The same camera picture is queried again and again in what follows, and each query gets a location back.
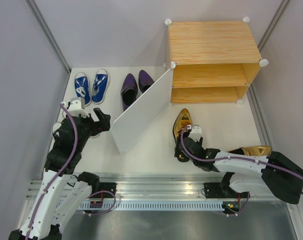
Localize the gold loafer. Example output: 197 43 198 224
229 145 272 157
172 108 193 163

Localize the white cabinet door panel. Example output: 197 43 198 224
110 69 174 154

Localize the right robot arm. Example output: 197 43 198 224
174 132 303 205

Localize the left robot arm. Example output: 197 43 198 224
8 104 111 240

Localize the wooden shoe cabinet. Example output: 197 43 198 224
164 17 269 104

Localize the black white sneaker far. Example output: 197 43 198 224
90 132 101 138

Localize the black white sneaker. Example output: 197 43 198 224
90 132 101 138
51 121 62 139

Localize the right blue canvas sneaker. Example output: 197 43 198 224
91 68 110 104

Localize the blue canvas sneaker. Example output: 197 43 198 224
91 68 110 104
74 72 91 106

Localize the left blue canvas sneaker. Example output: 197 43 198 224
74 72 91 106

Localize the left purple pointed loafer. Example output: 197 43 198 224
120 73 138 111

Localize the purple pointed loafer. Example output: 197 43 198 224
138 70 155 93
120 73 138 111

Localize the black white sneaker near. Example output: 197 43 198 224
51 121 62 139

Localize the right purple pointed loafer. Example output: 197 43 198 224
138 70 155 93

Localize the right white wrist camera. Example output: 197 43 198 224
187 124 203 142

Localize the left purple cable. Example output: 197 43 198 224
25 104 80 240

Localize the aluminium rail base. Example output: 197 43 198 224
25 172 300 201

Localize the white slotted cable duct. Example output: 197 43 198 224
77 201 224 211

